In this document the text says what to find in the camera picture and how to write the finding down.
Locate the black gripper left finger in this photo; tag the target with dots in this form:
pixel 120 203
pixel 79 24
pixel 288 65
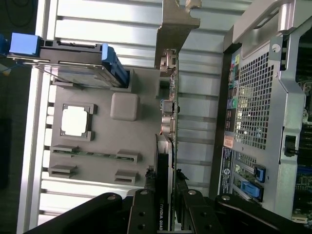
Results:
pixel 141 214

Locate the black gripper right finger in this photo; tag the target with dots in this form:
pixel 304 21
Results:
pixel 202 214

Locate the blue slot retention clip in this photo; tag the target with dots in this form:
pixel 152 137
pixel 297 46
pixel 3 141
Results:
pixel 251 191
pixel 260 173

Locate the green RAM stick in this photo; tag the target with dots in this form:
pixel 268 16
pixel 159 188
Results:
pixel 97 154

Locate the grey parts rack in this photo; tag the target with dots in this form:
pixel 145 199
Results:
pixel 117 136

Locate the open black PC case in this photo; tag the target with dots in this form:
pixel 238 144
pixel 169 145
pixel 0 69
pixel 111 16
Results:
pixel 256 117

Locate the silver CPU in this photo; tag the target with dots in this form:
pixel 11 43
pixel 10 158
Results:
pixel 74 120

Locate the hard disk with blue carrier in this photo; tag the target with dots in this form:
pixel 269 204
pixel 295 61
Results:
pixel 73 52

